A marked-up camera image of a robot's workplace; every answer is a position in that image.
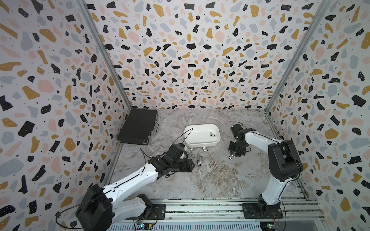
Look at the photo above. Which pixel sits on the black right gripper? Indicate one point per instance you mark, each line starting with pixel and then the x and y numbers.
pixel 240 153

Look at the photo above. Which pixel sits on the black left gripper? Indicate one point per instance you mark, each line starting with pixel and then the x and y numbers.
pixel 188 165

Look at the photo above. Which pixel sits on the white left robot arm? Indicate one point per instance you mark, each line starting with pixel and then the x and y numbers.
pixel 103 206

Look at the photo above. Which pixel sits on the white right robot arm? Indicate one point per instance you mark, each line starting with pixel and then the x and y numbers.
pixel 284 165

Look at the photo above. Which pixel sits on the white plastic storage box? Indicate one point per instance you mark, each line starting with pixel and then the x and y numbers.
pixel 198 136

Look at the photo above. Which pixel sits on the black tool case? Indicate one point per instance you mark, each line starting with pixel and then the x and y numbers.
pixel 139 126

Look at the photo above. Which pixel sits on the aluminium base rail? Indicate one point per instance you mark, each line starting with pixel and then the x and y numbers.
pixel 231 214

